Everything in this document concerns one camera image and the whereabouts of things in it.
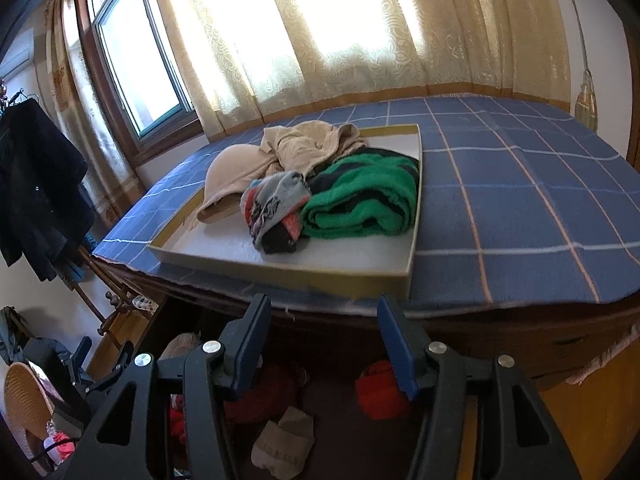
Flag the dark navy coat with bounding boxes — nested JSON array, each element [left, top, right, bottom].
[[0, 97, 96, 282]]

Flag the white air conditioner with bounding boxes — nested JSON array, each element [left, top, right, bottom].
[[0, 30, 36, 81]]

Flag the blue plaid tablecloth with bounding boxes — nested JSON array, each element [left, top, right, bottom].
[[92, 94, 640, 318]]

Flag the green striped garment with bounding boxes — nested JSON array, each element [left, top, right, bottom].
[[300, 149, 421, 240]]

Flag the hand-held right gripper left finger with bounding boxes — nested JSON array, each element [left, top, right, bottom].
[[50, 292, 273, 480]]

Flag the wood-framed window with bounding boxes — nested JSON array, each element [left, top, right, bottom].
[[75, 0, 201, 161]]

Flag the cream curtain with brown pattern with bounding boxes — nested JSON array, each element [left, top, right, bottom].
[[42, 0, 146, 231]]

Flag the wicker basket with clothes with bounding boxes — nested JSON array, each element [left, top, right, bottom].
[[2, 361, 68, 471]]

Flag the teal garment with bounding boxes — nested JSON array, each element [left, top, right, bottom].
[[70, 230, 101, 281]]

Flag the bright red underwear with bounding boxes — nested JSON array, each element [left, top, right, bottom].
[[355, 360, 412, 421]]

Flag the colourful striped underwear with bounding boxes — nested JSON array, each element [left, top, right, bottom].
[[240, 171, 313, 255]]

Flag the pale padded bra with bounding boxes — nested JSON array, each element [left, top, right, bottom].
[[196, 144, 281, 226]]

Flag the grey-blue jacket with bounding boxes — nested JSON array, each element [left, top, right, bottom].
[[0, 305, 31, 366]]

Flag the dark wooden drawer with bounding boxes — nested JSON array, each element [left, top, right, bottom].
[[150, 305, 541, 480]]

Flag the shallow yellow tray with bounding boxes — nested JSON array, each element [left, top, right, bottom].
[[148, 122, 425, 301]]

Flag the beige garment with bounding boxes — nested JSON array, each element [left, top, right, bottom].
[[257, 121, 368, 181]]

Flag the curtain tieback tassel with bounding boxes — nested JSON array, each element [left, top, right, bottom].
[[557, 0, 598, 131]]

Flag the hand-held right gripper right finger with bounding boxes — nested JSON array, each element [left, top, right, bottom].
[[377, 294, 583, 480]]

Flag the dark red garment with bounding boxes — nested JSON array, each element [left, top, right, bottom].
[[222, 362, 307, 423]]

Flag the beige sock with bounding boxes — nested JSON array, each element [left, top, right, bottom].
[[250, 406, 316, 478]]

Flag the cream lace curtain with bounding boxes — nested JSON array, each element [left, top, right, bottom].
[[150, 0, 573, 138]]

